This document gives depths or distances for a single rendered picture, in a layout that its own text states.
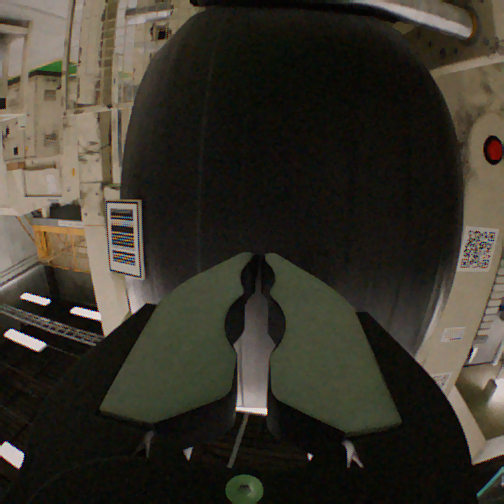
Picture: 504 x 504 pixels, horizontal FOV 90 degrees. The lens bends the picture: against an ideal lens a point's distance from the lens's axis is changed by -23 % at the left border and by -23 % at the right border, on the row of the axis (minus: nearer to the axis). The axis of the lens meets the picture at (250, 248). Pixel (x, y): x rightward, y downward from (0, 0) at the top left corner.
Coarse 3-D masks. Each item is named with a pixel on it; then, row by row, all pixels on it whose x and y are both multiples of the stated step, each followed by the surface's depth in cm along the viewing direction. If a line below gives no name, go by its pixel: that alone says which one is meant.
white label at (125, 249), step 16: (112, 208) 23; (128, 208) 23; (112, 224) 24; (128, 224) 23; (112, 240) 24; (128, 240) 23; (112, 256) 24; (128, 256) 24; (112, 272) 25; (128, 272) 24; (144, 272) 24
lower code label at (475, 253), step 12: (468, 228) 41; (480, 228) 41; (492, 228) 41; (468, 240) 42; (480, 240) 42; (492, 240) 42; (468, 252) 43; (480, 252) 43; (492, 252) 43; (468, 264) 43; (480, 264) 43
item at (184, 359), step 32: (256, 256) 12; (192, 288) 10; (224, 288) 10; (160, 320) 8; (192, 320) 8; (224, 320) 8; (160, 352) 7; (192, 352) 7; (224, 352) 7; (128, 384) 6; (160, 384) 6; (192, 384) 6; (224, 384) 7; (128, 416) 6; (160, 416) 6; (192, 416) 6; (224, 416) 6
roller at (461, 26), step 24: (192, 0) 27; (216, 0) 28; (240, 0) 28; (264, 0) 28; (288, 0) 27; (312, 0) 27; (336, 0) 26; (360, 0) 26; (384, 0) 25; (408, 0) 25; (432, 0) 25; (432, 24) 27; (456, 24) 25
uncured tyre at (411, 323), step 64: (192, 64) 22; (256, 64) 22; (320, 64) 22; (384, 64) 22; (128, 128) 25; (192, 128) 21; (256, 128) 21; (320, 128) 21; (384, 128) 21; (448, 128) 22; (128, 192) 24; (192, 192) 21; (256, 192) 21; (320, 192) 21; (384, 192) 21; (448, 192) 21; (192, 256) 22; (320, 256) 22; (384, 256) 21; (448, 256) 22; (256, 320) 23; (384, 320) 23; (256, 384) 28
